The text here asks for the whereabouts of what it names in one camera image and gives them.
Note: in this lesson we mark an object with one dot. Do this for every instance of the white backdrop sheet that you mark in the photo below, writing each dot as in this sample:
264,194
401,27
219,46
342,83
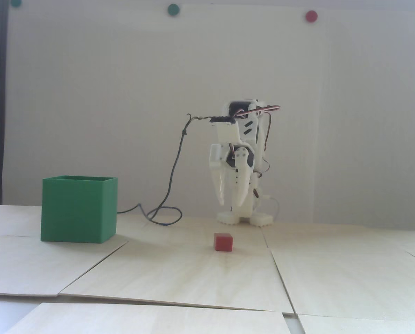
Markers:
124,87

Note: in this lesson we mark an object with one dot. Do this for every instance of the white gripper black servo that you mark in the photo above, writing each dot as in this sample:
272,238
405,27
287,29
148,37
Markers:
241,160

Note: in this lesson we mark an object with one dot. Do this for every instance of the red round magnet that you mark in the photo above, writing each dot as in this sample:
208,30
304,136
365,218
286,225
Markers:
311,16

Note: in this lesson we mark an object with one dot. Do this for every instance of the green round magnet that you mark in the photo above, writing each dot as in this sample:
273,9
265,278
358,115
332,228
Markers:
16,2
173,9

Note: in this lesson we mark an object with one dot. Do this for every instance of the red block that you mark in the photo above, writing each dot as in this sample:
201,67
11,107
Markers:
223,242

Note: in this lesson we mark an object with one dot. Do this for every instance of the light plywood sheet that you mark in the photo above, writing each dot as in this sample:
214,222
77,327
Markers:
186,235
19,264
367,325
350,278
176,275
141,320

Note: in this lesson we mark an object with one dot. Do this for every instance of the green box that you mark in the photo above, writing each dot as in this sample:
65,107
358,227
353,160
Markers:
75,208

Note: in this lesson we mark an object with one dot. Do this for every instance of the wrist camera on white mount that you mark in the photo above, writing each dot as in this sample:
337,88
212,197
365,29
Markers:
228,134

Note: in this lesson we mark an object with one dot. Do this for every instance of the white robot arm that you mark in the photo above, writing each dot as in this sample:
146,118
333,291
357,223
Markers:
252,137

